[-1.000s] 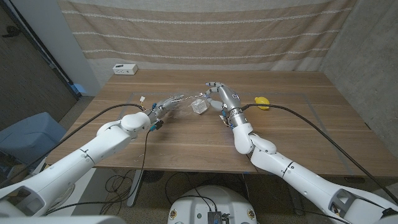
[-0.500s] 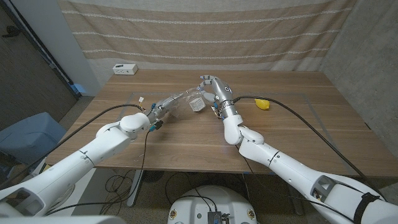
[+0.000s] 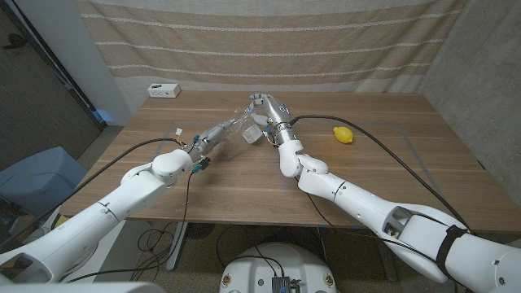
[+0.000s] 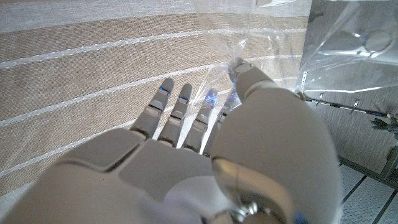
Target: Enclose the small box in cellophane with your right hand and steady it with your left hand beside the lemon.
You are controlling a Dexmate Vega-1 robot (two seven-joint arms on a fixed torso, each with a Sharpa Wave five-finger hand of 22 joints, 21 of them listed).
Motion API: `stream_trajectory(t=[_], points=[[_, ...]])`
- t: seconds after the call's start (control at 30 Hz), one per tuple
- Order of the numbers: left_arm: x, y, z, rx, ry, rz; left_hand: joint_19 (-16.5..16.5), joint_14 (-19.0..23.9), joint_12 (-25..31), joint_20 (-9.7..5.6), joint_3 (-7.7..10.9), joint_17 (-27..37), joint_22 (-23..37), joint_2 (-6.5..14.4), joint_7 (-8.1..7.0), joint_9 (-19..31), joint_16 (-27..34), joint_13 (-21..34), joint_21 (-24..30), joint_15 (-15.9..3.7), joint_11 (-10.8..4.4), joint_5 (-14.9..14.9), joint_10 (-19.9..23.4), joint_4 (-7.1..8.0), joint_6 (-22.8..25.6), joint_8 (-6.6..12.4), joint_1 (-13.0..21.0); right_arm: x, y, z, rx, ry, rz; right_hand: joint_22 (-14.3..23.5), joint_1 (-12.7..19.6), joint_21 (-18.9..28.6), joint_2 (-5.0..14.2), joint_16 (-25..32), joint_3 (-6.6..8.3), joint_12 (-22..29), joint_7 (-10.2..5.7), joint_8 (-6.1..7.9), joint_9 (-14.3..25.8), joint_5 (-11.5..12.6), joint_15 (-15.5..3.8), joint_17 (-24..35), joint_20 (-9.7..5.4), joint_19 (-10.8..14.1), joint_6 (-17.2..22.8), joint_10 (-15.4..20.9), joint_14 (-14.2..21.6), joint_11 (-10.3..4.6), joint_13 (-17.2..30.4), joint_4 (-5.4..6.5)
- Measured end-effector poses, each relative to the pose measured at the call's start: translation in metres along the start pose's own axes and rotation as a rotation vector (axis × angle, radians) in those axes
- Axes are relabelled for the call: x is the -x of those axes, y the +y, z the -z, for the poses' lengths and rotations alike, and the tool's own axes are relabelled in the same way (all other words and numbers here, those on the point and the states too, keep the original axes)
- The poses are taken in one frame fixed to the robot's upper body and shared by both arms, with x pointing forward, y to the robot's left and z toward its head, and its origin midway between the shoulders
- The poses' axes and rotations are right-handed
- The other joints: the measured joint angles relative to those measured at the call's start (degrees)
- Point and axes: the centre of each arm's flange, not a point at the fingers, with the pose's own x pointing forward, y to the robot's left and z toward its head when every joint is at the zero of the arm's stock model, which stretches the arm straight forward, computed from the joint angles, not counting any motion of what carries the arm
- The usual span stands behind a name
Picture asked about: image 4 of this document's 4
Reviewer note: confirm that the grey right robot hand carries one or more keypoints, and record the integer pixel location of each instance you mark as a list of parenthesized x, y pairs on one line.
[(217, 161)]

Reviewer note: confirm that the clear cellophane sheet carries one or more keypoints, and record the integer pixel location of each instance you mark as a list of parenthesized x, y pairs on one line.
[(264, 37)]

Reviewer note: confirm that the beige striped backdrop cloth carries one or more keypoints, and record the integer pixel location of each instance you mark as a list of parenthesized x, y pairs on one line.
[(77, 62)]

